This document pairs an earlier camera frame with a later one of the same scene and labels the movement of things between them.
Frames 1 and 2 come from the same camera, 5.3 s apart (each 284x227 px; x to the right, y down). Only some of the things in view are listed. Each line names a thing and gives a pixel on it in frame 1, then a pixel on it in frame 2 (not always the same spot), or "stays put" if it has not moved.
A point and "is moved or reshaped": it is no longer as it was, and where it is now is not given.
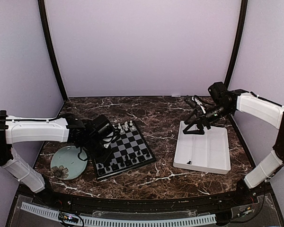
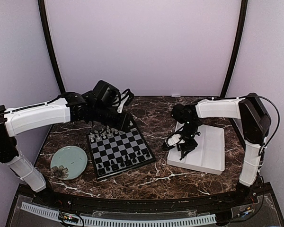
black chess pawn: x=127 y=161 stays put
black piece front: x=114 y=166 stays put
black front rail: x=208 y=202 stays put
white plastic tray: x=208 y=152 is moved or reshaped
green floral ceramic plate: x=68 y=162 stays put
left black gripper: x=109 y=153 -> x=125 y=121
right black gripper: x=200 y=120 -> x=189 y=146
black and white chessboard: x=131 y=152 stays put
